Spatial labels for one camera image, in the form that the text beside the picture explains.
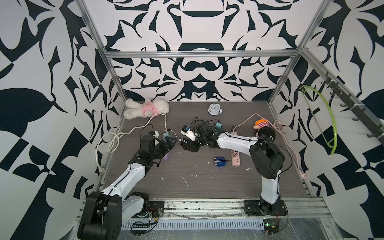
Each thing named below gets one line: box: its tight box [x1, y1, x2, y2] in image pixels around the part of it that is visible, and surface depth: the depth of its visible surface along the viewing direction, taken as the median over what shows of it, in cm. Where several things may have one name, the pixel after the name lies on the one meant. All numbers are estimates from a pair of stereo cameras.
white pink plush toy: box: [123, 98, 170, 120], surface depth 107 cm
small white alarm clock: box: [208, 103, 223, 116], surface depth 114 cm
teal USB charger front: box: [215, 122, 222, 130], surface depth 107 cm
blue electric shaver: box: [213, 156, 226, 167], surface depth 90 cm
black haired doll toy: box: [253, 119, 269, 137], surface depth 102 cm
